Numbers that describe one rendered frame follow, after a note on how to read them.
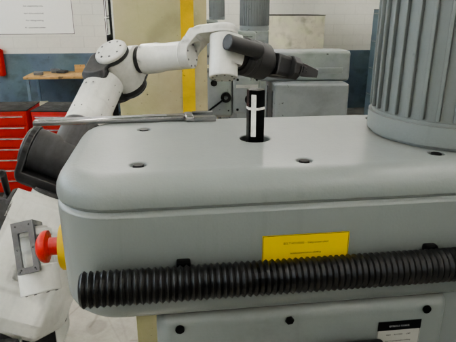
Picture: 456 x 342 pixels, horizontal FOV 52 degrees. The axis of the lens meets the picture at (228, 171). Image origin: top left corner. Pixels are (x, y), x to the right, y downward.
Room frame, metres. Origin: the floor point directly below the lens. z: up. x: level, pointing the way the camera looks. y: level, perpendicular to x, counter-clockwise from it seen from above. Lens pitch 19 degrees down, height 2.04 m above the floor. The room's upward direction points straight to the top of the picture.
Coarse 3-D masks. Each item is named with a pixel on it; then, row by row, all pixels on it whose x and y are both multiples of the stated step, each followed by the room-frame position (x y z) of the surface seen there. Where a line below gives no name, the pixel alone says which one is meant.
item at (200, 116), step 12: (36, 120) 0.61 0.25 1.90; (48, 120) 0.61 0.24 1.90; (60, 120) 0.61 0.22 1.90; (72, 120) 0.61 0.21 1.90; (84, 120) 0.62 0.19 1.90; (96, 120) 0.62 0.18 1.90; (108, 120) 0.62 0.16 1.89; (120, 120) 0.62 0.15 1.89; (132, 120) 0.63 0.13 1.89; (144, 120) 0.63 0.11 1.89; (156, 120) 0.63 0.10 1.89; (168, 120) 0.63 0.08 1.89; (180, 120) 0.64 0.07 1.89; (192, 120) 0.63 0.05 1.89; (204, 120) 0.63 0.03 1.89
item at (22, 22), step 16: (0, 0) 9.08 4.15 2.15; (16, 0) 9.12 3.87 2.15; (32, 0) 9.15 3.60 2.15; (48, 0) 9.19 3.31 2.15; (64, 0) 9.23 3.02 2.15; (0, 16) 9.08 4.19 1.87; (16, 16) 9.11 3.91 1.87; (32, 16) 9.15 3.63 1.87; (48, 16) 9.19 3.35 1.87; (64, 16) 9.22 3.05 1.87; (0, 32) 9.07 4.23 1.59; (16, 32) 9.11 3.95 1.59; (32, 32) 9.14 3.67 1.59; (48, 32) 9.18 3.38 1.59; (64, 32) 9.22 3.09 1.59
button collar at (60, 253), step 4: (60, 228) 0.51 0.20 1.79; (60, 232) 0.50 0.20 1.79; (60, 236) 0.50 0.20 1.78; (60, 240) 0.50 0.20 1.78; (60, 244) 0.49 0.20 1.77; (60, 248) 0.49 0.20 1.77; (60, 252) 0.49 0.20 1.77; (60, 256) 0.49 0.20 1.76; (64, 256) 0.49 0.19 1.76; (60, 260) 0.49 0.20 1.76; (64, 260) 0.49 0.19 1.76; (60, 264) 0.49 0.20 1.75; (64, 264) 0.49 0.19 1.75; (64, 268) 0.50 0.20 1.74
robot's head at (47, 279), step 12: (24, 240) 0.71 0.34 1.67; (24, 252) 0.70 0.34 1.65; (24, 264) 0.69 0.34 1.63; (48, 264) 0.69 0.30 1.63; (24, 276) 0.67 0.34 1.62; (36, 276) 0.67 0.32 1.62; (48, 276) 0.68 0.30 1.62; (24, 288) 0.66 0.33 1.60; (36, 288) 0.66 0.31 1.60; (48, 288) 0.67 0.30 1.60
